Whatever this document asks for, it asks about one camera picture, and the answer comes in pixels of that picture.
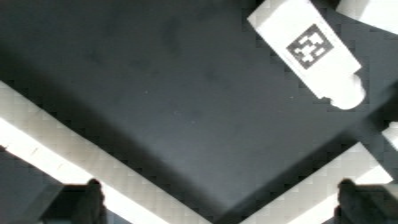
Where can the white front fence wall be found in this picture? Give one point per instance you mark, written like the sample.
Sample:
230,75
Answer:
45,143

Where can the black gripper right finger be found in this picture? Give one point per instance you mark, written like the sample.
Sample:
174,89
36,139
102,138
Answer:
366,203

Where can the white fence wall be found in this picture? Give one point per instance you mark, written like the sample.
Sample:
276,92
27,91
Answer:
366,164
45,143

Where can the white right fence wall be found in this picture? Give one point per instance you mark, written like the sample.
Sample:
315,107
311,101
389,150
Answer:
366,164

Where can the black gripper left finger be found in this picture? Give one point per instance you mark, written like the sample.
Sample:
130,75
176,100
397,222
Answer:
77,207

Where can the white table leg with tag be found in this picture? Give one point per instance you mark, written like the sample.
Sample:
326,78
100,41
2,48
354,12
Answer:
299,35

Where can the white square table top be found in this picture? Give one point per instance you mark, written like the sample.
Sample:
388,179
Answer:
373,12

